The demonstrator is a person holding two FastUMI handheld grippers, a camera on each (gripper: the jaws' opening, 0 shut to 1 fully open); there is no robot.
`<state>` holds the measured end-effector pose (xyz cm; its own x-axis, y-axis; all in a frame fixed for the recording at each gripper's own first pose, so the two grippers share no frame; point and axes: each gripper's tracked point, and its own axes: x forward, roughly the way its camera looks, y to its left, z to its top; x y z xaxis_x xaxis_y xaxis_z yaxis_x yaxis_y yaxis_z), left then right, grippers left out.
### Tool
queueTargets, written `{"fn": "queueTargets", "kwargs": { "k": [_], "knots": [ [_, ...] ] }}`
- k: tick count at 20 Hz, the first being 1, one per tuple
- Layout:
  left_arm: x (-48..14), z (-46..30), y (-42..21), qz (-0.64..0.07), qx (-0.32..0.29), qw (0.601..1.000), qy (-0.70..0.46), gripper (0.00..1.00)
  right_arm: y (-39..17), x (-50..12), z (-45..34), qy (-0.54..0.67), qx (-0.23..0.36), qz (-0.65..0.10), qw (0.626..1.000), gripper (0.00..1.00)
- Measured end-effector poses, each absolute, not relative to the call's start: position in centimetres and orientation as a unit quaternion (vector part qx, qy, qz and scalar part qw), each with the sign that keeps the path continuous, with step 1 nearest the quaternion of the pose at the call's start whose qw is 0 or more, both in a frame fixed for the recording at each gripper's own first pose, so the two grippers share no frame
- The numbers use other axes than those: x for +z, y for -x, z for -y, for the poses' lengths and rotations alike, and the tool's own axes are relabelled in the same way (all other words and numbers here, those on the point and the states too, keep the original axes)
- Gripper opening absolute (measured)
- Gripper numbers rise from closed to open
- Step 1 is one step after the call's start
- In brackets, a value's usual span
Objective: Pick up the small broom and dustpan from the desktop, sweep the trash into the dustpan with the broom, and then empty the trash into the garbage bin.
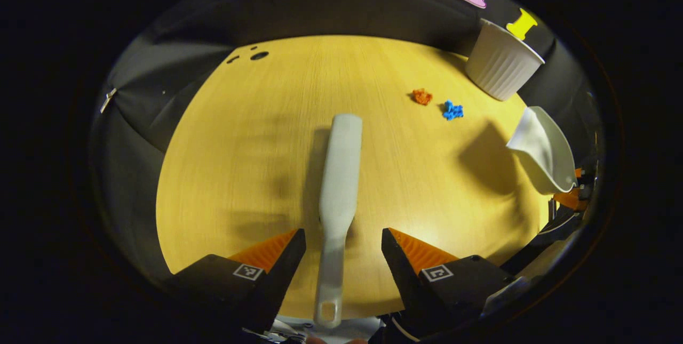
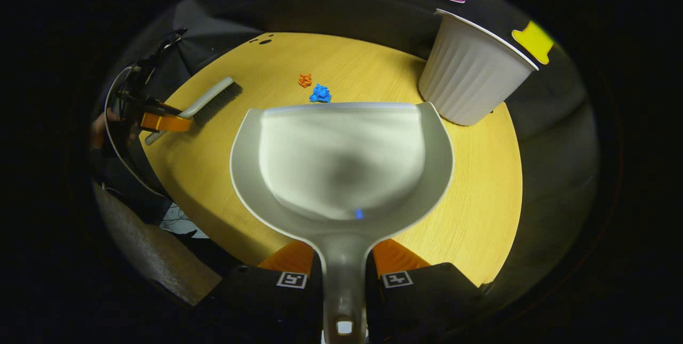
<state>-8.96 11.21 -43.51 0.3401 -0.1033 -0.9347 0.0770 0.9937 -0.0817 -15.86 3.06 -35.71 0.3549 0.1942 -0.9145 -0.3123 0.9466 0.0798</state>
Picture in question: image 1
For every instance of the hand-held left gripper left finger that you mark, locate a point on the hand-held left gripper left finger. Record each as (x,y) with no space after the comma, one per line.
(280,280)

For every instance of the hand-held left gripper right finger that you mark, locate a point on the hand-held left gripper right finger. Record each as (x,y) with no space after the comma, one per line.
(408,285)

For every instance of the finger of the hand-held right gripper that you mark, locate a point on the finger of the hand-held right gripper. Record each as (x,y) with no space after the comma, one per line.
(584,177)
(568,200)

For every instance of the white dustpan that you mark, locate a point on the white dustpan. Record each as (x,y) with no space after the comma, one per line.
(541,152)

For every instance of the small white broom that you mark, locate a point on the small white broom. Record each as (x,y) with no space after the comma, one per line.
(341,173)

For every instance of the white ribbed garbage bin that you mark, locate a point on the white ribbed garbage bin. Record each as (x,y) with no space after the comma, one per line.
(499,66)

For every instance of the blue paper scrap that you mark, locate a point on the blue paper scrap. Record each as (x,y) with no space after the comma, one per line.
(452,111)

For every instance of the orange paper scrap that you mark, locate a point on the orange paper scrap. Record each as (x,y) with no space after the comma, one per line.
(422,97)

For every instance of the wooden desktop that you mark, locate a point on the wooden desktop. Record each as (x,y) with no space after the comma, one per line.
(240,146)

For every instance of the silver metal clip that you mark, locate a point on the silver metal clip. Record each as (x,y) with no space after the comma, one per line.
(108,100)

